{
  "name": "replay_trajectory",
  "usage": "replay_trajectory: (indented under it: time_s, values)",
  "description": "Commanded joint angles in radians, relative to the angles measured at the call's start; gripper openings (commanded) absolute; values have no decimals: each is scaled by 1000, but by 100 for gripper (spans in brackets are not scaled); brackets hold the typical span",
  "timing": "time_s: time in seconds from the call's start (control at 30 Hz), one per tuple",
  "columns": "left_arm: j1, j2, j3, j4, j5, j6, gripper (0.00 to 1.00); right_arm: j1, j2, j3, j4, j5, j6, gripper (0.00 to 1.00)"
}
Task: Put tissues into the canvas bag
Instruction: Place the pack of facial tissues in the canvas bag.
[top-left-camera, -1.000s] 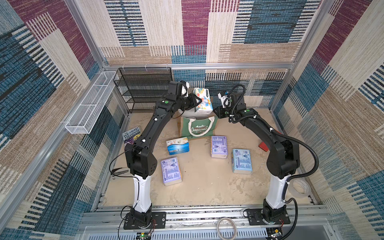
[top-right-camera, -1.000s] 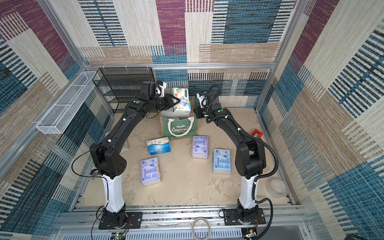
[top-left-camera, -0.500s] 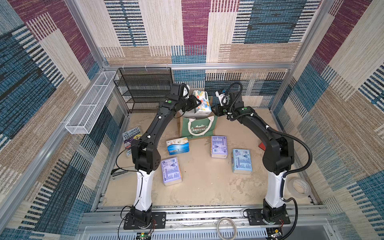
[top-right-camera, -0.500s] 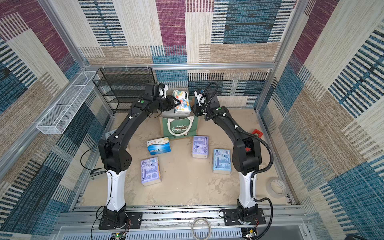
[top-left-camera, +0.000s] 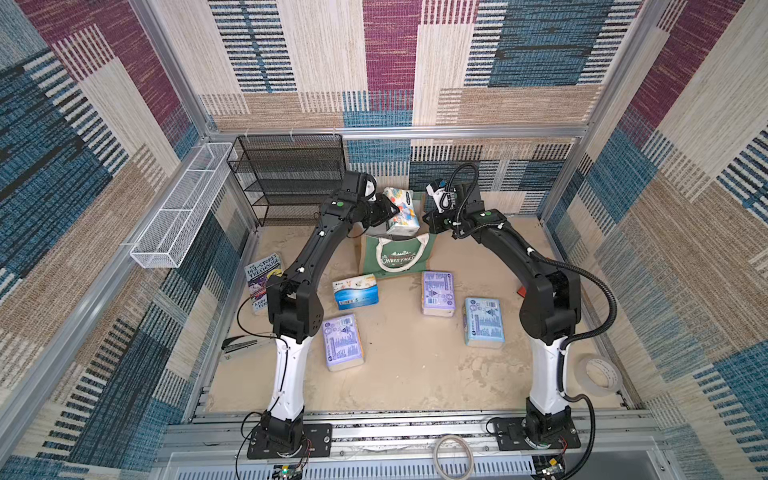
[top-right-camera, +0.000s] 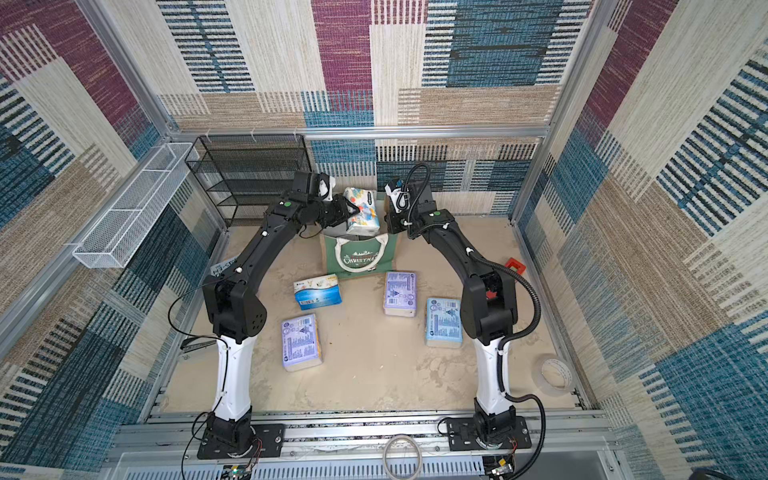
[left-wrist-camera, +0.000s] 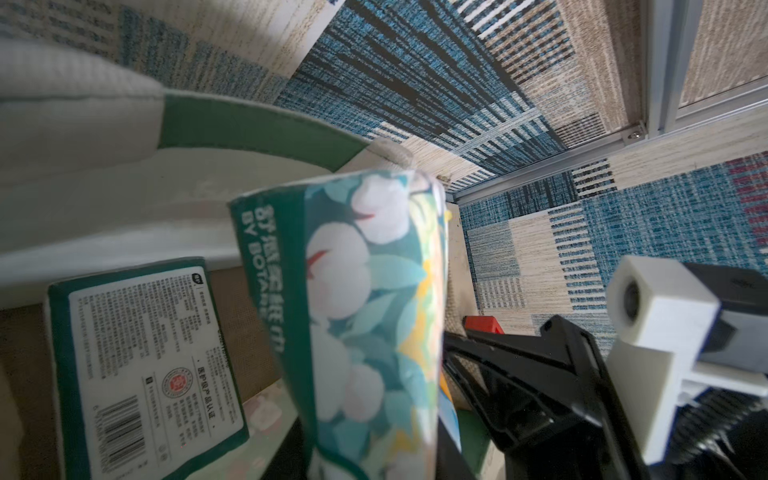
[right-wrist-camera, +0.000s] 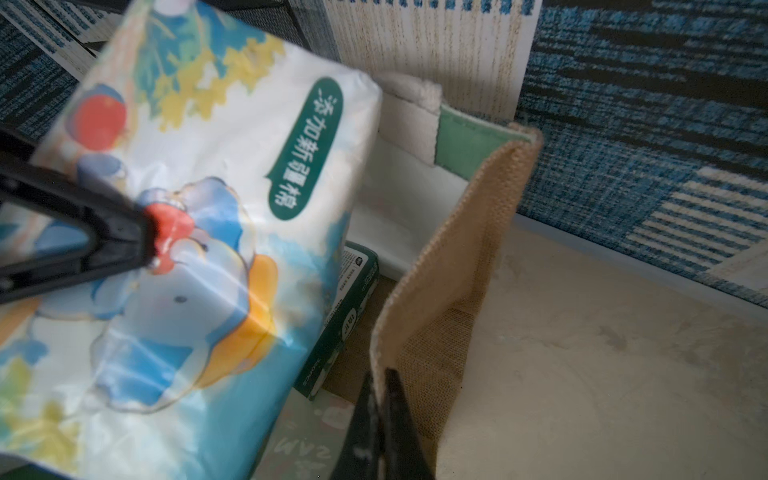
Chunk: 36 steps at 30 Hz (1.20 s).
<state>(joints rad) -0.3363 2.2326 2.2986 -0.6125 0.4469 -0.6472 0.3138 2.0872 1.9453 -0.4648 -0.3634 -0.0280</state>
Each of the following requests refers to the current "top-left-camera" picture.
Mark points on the black stapler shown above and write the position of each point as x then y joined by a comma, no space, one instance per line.
238,344

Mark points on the masking tape roll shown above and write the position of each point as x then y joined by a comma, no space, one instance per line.
598,376

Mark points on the white blue floral tissue pack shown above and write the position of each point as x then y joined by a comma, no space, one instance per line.
401,210

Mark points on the purple tissue pack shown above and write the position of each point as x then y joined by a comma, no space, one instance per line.
438,294
342,342

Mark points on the black wire mesh shelf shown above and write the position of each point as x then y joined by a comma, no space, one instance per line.
285,178

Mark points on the green burlap Christmas canvas bag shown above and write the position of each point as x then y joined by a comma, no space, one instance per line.
388,255

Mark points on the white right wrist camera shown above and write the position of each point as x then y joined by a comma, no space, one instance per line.
439,192

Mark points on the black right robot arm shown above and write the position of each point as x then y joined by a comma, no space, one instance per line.
551,307

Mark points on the light blue tissue pack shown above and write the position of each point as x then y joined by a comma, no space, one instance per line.
483,323

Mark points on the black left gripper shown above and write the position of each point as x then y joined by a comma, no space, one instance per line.
387,209

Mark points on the white wire mesh basket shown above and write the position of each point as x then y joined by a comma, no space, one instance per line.
165,242

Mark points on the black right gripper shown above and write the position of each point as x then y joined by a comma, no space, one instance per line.
434,221

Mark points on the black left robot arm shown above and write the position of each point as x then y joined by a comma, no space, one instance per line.
295,310

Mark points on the blue wave tissue pack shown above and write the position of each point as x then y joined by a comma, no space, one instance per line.
356,292

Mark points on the colourful paperback book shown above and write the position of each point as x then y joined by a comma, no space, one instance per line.
257,275

